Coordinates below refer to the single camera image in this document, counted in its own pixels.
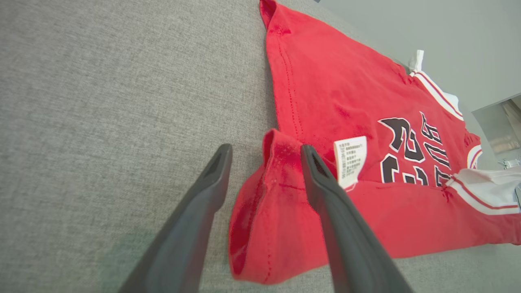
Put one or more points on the red jersey with number print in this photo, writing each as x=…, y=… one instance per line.
x=333, y=93

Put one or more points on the grey fabric sofa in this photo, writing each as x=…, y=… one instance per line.
x=122, y=101

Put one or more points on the grey metal panel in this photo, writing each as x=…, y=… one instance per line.
x=498, y=126

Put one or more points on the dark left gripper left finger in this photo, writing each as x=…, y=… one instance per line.
x=191, y=228

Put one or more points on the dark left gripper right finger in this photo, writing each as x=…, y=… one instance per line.
x=346, y=236

